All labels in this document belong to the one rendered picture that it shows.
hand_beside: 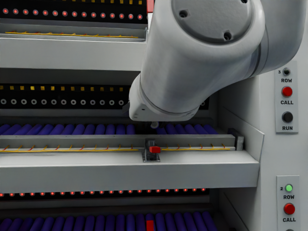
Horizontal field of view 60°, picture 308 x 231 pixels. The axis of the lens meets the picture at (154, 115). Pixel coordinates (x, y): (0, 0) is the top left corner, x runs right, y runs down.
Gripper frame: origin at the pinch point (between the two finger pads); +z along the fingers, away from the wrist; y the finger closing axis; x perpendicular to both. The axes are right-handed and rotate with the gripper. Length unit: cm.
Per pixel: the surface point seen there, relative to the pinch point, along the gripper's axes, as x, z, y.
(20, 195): 13.2, 14.2, 26.9
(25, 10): -25.0, 5.5, 26.5
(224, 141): 4.8, -1.1, -12.5
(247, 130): 3.0, -2.4, -16.4
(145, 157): 7.6, -3.4, 2.3
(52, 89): -8.2, 8.1, 20.5
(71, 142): 4.6, -0.5, 14.6
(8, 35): -13.1, -4.4, 25.1
